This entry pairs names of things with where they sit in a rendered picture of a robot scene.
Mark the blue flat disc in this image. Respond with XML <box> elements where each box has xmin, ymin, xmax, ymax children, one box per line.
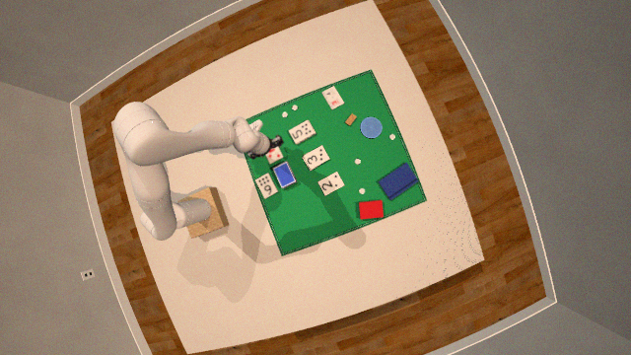
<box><xmin>360</xmin><ymin>117</ymin><xmax>383</xmax><ymax>138</ymax></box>

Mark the white printed card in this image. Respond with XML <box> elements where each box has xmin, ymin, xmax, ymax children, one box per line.
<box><xmin>321</xmin><ymin>86</ymin><xmax>345</xmax><ymax>109</ymax></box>

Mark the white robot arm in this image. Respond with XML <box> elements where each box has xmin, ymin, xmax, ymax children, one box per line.
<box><xmin>113</xmin><ymin>102</ymin><xmax>269</xmax><ymax>241</ymax></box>

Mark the red block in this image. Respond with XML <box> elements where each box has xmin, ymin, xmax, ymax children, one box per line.
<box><xmin>359</xmin><ymin>200</ymin><xmax>384</xmax><ymax>219</ymax></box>

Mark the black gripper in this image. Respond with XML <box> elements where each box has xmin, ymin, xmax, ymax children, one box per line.
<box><xmin>247</xmin><ymin>135</ymin><xmax>284</xmax><ymax>159</ymax></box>

